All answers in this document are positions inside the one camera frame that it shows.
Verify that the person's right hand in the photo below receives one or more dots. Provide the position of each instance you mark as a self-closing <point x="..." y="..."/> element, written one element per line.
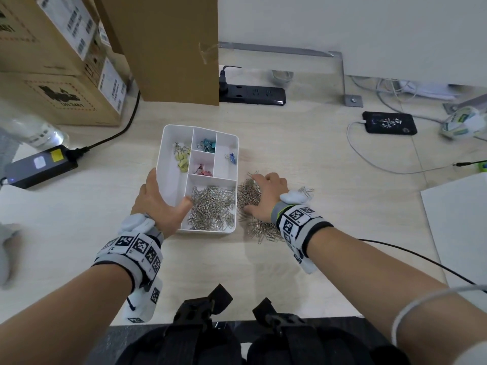
<point x="272" y="193"/>

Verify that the person's left hand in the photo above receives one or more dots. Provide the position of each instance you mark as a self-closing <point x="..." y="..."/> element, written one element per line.
<point x="156" y="212"/>

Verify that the white compartment organizer tray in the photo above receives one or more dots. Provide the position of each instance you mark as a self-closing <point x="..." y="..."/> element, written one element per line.
<point x="169" y="182"/>

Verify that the dark blue binder clip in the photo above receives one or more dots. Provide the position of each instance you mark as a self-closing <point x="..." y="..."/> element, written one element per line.
<point x="231" y="158"/>

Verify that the pile of silver paper clips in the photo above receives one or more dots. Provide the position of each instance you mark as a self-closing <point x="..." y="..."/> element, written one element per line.
<point x="211" y="209"/>

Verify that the bunch of yellow binder clips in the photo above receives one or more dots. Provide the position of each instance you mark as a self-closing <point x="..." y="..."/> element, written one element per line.
<point x="182" y="159"/>

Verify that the bunch of pink binder clips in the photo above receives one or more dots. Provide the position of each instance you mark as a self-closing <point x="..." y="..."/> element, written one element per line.
<point x="204" y="171"/>

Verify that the bunch of blue binder clips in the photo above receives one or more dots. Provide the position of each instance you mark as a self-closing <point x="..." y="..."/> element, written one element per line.
<point x="207" y="145"/>

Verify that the person's left forearm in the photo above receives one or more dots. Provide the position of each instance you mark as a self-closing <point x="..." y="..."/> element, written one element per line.
<point x="57" y="319"/>

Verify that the person's right forearm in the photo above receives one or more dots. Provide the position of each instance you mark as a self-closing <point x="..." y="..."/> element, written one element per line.
<point x="380" y="285"/>

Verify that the white left wrist pod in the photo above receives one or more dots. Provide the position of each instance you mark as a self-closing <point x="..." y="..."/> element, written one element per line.
<point x="137" y="223"/>

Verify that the gray right wrist marker band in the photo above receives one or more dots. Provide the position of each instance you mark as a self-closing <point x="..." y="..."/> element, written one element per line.
<point x="300" y="224"/>

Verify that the gray wrist marker band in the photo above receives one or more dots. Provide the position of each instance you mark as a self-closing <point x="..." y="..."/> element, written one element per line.
<point x="300" y="224"/>
<point x="129" y="254"/>

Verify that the gray left wrist marker band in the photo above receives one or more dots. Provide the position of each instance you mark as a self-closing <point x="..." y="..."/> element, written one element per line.
<point x="129" y="254"/>

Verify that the black power strip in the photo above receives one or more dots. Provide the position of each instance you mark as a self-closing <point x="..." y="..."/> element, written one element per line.
<point x="258" y="95"/>

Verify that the clear tape roll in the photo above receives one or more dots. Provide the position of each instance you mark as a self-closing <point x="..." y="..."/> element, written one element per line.
<point x="282" y="77"/>

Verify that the black power plug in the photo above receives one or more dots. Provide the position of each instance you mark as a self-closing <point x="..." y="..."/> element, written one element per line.
<point x="223" y="85"/>

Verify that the black power adapter brick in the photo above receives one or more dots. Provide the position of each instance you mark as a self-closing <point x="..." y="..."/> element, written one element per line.
<point x="38" y="167"/>

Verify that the black chest harness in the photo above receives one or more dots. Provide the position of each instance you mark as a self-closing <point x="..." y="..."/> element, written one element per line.
<point x="190" y="338"/>

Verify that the black smartphone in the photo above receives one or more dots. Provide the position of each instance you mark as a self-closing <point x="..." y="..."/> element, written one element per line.
<point x="390" y="123"/>

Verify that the glass bottle with steel lid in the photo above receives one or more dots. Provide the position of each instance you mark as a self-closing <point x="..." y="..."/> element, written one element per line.
<point x="38" y="134"/>

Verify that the white curved plastic device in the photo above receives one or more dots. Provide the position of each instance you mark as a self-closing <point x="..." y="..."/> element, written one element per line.
<point x="5" y="258"/>

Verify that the flat brown cardboard sheet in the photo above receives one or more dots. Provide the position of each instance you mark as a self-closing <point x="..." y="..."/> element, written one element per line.
<point x="163" y="45"/>

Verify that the white desk divider panel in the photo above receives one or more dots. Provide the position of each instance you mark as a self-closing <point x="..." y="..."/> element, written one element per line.
<point x="342" y="30"/>

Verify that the white flat board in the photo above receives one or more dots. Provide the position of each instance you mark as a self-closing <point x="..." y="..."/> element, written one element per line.
<point x="456" y="224"/>

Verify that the green and white packet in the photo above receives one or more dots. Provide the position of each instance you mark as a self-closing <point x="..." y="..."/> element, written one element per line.
<point x="462" y="123"/>

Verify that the green and blue object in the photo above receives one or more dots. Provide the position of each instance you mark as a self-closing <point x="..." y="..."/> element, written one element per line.
<point x="483" y="167"/>

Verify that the white right wrist camera block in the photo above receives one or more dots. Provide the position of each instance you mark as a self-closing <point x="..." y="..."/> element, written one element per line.
<point x="307" y="265"/>

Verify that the white wrist camera block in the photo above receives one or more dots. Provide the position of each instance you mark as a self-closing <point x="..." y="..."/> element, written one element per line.
<point x="307" y="265"/>
<point x="144" y="304"/>

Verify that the white left wrist camera block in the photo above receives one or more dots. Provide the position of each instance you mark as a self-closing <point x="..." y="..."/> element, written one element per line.
<point x="144" y="304"/>

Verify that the gray metal divider bracket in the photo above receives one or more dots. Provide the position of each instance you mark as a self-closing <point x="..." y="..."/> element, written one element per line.
<point x="464" y="102"/>
<point x="353" y="100"/>

